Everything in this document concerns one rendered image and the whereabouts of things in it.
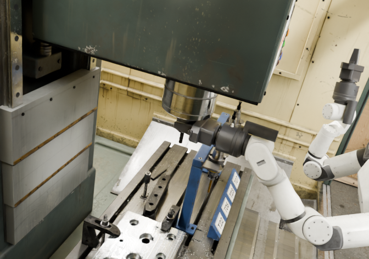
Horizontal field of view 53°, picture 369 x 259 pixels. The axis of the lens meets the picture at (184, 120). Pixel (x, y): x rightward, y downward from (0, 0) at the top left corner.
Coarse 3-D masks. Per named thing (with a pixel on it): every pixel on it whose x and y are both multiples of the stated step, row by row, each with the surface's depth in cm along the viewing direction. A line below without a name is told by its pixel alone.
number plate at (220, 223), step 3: (219, 213) 150; (219, 216) 149; (216, 219) 147; (219, 219) 148; (222, 219) 151; (216, 222) 146; (219, 222) 148; (222, 222) 150; (225, 222) 152; (216, 225) 145; (219, 225) 147; (222, 225) 149; (219, 228) 146; (222, 228) 148; (219, 231) 145
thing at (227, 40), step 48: (48, 0) 97; (96, 0) 93; (144, 0) 89; (192, 0) 86; (240, 0) 82; (288, 0) 80; (96, 48) 98; (144, 48) 94; (192, 48) 90; (240, 48) 86; (240, 96) 91
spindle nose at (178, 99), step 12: (168, 84) 103; (180, 84) 100; (168, 96) 104; (180, 96) 101; (192, 96) 100; (204, 96) 101; (216, 96) 105; (168, 108) 105; (180, 108) 102; (192, 108) 102; (204, 108) 103; (192, 120) 104
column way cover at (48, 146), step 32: (32, 96) 112; (64, 96) 125; (96, 96) 147; (0, 128) 105; (32, 128) 113; (64, 128) 130; (0, 160) 110; (32, 160) 119; (64, 160) 139; (32, 192) 124; (64, 192) 149; (32, 224) 132
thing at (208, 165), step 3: (204, 162) 134; (207, 162) 134; (210, 162) 134; (213, 162) 135; (204, 165) 132; (207, 165) 132; (210, 165) 133; (213, 165) 133; (216, 165) 133; (219, 165) 134; (207, 168) 131; (210, 168) 131; (213, 168) 131; (216, 168) 131; (219, 168) 132; (222, 168) 133; (213, 171) 130; (216, 171) 130; (219, 171) 131
